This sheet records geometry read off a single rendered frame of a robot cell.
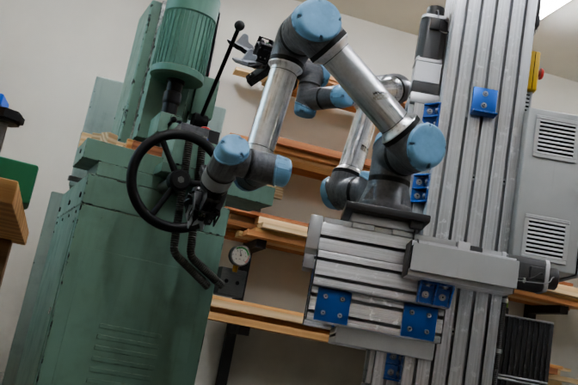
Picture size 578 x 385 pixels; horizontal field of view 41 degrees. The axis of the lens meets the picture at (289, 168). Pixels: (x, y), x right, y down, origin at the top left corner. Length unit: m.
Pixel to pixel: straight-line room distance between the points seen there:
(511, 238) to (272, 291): 2.81
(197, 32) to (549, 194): 1.20
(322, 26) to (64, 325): 1.08
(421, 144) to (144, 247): 0.86
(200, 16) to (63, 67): 2.52
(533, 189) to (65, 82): 3.34
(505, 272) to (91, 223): 1.14
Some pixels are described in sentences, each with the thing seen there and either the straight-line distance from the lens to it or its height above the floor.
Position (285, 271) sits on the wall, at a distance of 4.95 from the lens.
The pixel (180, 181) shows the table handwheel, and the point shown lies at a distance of 2.14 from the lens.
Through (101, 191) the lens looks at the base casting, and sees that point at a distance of 2.29.
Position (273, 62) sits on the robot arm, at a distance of 2.07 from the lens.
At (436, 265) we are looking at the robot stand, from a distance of 1.95.
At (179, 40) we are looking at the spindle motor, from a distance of 2.54.
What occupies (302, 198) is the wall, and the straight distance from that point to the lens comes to 5.02.
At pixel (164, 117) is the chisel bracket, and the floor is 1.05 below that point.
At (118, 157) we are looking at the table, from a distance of 2.31.
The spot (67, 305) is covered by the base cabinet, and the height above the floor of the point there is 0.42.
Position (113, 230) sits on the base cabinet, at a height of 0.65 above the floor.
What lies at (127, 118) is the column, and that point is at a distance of 2.70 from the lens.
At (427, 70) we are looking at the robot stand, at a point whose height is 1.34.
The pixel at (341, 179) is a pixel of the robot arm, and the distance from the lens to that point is 2.70.
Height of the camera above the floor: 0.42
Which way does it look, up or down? 13 degrees up
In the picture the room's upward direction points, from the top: 11 degrees clockwise
